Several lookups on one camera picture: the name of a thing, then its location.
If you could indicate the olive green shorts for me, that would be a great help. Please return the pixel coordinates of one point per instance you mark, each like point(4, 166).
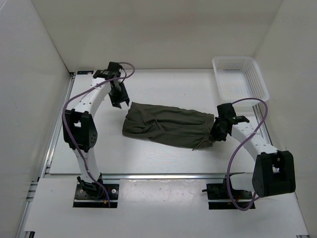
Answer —
point(170, 126)

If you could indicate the aluminium rail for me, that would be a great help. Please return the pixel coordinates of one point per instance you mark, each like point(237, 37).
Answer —
point(259, 114)
point(44, 159)
point(164, 176)

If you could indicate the aluminium right side rail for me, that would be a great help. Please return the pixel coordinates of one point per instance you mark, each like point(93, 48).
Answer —
point(259, 114)

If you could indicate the dark corner label sticker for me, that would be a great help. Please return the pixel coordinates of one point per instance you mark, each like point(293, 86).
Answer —
point(85, 72)

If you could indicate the white perforated plastic basket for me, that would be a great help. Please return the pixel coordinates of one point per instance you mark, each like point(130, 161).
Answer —
point(239, 77)

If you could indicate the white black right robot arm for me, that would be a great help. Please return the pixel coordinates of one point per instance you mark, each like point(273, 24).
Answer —
point(274, 172)

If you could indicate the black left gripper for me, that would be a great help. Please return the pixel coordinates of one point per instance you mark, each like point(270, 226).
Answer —
point(124, 97)

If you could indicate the aluminium left side rail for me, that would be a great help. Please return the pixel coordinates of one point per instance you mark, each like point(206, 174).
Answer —
point(44, 159)

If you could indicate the aluminium front rail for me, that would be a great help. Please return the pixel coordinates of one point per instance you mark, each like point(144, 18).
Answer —
point(164, 176)

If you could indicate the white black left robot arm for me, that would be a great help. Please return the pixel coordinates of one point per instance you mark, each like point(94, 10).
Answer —
point(79, 130)

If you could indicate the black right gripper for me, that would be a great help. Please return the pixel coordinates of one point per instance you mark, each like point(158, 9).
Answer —
point(214, 136)

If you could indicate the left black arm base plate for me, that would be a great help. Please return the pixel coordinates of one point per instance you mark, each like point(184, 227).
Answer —
point(82, 199)

